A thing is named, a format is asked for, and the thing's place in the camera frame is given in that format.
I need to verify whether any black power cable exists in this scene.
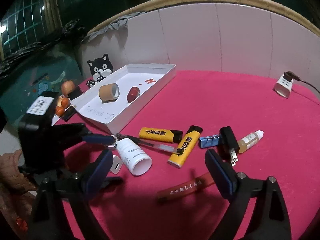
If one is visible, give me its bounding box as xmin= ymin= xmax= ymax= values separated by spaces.
xmin=284 ymin=70 xmax=320 ymax=94

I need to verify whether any red rectangular stamp box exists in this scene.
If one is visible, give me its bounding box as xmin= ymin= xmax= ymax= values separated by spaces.
xmin=157 ymin=172 xmax=215 ymax=202

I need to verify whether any white power strip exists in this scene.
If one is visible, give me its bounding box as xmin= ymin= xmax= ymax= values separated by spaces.
xmin=273 ymin=73 xmax=293 ymax=98

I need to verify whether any white cardboard tray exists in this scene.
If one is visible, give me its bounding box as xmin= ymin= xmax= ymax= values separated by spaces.
xmin=72 ymin=63 xmax=176 ymax=134

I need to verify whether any small amber dropper bottle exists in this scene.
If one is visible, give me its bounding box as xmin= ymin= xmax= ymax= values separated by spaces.
xmin=238 ymin=130 xmax=264 ymax=153

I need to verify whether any black small box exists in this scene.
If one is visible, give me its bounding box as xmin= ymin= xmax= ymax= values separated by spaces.
xmin=67 ymin=86 xmax=82 ymax=100

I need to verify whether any white pill bottle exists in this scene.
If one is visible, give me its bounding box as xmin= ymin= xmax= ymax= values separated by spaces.
xmin=116 ymin=138 xmax=152 ymax=176

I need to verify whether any orange tangerine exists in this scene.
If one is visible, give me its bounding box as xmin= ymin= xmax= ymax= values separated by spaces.
xmin=61 ymin=98 xmax=70 ymax=109
xmin=55 ymin=107 xmax=65 ymax=117

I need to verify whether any person's left hand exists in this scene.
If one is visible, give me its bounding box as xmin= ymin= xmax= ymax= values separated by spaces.
xmin=0 ymin=149 xmax=37 ymax=192

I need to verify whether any grey cloth on rail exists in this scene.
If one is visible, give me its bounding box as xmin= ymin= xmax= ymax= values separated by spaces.
xmin=81 ymin=11 xmax=146 ymax=44

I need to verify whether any black cat phone stand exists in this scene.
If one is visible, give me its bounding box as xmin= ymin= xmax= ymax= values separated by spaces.
xmin=86 ymin=54 xmax=113 ymax=88

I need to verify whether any brown tape roll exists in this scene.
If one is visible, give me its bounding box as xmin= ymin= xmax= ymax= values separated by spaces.
xmin=99 ymin=83 xmax=120 ymax=102

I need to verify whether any dark red cylindrical cap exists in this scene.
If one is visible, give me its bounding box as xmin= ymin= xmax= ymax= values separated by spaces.
xmin=126 ymin=87 xmax=140 ymax=103

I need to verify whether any white plug adapter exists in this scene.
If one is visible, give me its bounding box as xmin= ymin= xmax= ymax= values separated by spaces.
xmin=110 ymin=155 xmax=123 ymax=174

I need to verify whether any black plug adapter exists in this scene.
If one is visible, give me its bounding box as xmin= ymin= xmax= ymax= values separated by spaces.
xmin=217 ymin=126 xmax=240 ymax=166

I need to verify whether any red tablecloth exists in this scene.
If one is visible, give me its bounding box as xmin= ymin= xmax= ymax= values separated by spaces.
xmin=53 ymin=69 xmax=320 ymax=240

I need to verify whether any yellow lighter with black cap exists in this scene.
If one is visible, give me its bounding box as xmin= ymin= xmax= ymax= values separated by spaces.
xmin=167 ymin=125 xmax=203 ymax=168

